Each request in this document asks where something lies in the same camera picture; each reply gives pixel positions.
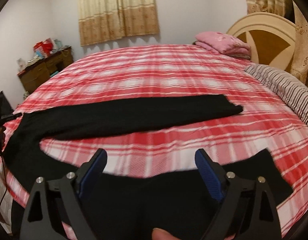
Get red white plaid bed cover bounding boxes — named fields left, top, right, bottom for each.
left=16, top=45, right=308, bottom=239

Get beige patterned window curtain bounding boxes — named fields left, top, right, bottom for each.
left=78, top=0, right=159, bottom=47

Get folded pink blanket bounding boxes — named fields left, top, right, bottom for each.
left=194, top=31, right=251, bottom=60

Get brown wooden dresser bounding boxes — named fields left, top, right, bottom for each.
left=17, top=46, right=74, bottom=94

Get black pants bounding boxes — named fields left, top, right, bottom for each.
left=3, top=95, right=293, bottom=239

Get cream wooden headboard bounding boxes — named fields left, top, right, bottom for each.
left=227, top=12, right=296, bottom=72

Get grey striped pillow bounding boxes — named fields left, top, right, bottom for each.
left=244, top=64, right=308, bottom=127

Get right hand thumb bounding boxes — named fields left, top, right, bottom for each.
left=152, top=228, right=179, bottom=240

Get red items on dresser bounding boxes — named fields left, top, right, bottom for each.
left=33, top=38, right=63, bottom=58

